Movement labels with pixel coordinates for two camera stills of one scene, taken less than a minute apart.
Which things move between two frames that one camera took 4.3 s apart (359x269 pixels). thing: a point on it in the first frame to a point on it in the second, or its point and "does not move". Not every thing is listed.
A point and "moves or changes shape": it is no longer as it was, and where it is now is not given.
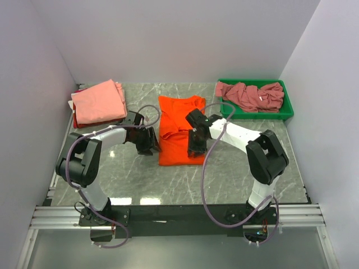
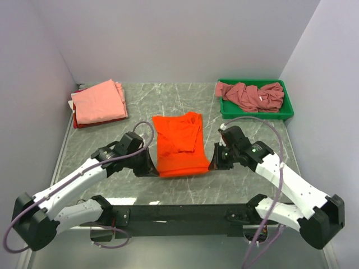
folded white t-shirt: x=71 y=103 does not move
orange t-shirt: x=174 y=129 moves or changes shape
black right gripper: x=192 y=147 to x=217 y=163
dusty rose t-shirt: x=252 y=98 does not move
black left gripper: x=151 y=143 to x=148 y=168
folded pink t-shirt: x=102 y=102 does not move
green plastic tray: x=230 y=111 does not move
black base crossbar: x=116 y=221 does not move
